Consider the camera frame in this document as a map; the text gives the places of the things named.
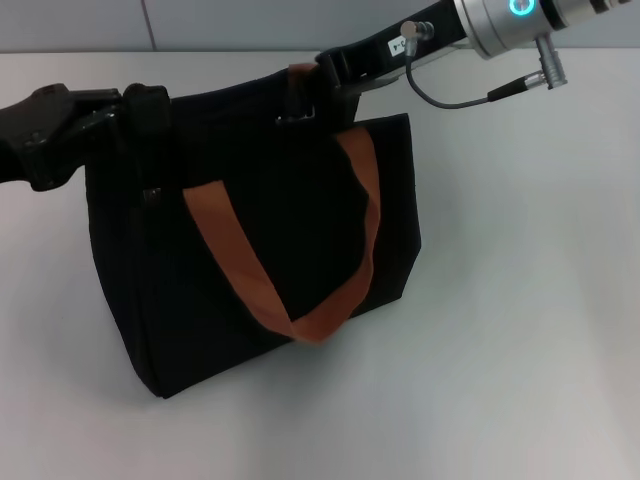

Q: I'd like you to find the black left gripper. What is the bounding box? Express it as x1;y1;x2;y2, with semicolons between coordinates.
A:
0;83;132;192

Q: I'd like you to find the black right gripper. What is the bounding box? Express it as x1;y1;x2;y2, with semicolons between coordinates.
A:
314;0;470;124

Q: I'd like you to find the black bag with orange handles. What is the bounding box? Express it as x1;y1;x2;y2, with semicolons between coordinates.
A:
84;60;425;401

